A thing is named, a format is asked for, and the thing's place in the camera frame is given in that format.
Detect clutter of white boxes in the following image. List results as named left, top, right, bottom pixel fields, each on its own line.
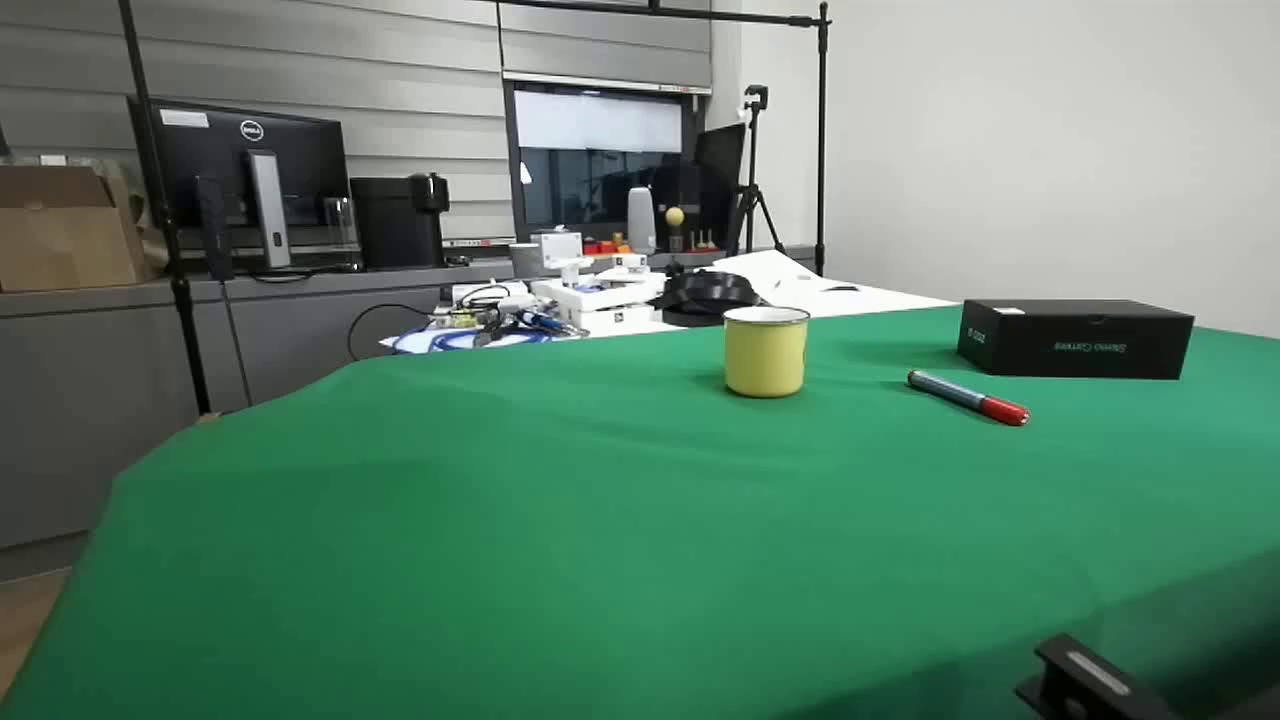
left=384, top=226, right=664, bottom=354

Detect black clamp bracket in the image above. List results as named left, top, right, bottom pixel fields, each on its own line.
left=1017, top=637, right=1180, bottom=720

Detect black camera tripod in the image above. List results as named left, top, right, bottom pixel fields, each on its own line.
left=732, top=82, right=786, bottom=251

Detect green table cloth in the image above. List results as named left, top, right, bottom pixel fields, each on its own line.
left=2, top=310, right=1280, bottom=720

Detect black Dell monitor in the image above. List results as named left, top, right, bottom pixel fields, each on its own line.
left=126, top=101, right=360, bottom=271

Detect cardboard box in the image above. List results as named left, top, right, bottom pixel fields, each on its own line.
left=0, top=163, right=147, bottom=290

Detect orange marker pen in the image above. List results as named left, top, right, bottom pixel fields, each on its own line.
left=906, top=369, right=1029, bottom=428

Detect black desktop device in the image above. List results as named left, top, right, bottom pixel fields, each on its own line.
left=351, top=170, right=446, bottom=268

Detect large dark window screen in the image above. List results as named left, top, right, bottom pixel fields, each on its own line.
left=508, top=82, right=686, bottom=241

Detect black rectangular box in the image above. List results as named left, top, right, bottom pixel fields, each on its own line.
left=955, top=301, right=1197, bottom=381

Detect white paper sheets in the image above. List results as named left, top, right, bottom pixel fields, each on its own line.
left=713, top=251, right=934, bottom=314

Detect yellow mug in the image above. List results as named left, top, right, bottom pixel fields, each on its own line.
left=724, top=309, right=809, bottom=400

